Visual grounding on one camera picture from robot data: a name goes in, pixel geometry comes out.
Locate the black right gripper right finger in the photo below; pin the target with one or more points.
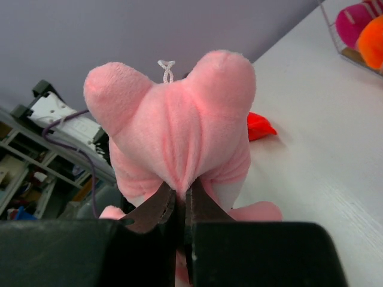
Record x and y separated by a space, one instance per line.
221 251

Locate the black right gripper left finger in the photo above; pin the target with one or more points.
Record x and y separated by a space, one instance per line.
137 250

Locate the pink pig plush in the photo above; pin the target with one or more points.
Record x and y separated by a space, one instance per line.
178 131

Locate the boy doll orange shorts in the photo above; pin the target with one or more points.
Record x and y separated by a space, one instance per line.
370 44

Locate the boy doll pink shorts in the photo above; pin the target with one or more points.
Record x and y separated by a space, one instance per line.
354 18

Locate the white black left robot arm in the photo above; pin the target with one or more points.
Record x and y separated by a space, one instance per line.
48 107

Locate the blue storage bin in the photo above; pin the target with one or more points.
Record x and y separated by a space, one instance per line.
19 214

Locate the cluttered white background shelving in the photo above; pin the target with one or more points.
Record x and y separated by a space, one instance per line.
46 179

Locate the red fish plush left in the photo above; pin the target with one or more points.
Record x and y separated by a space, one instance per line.
258 127

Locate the wooden three-tier wire shelf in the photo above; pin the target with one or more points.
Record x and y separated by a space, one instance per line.
348 53

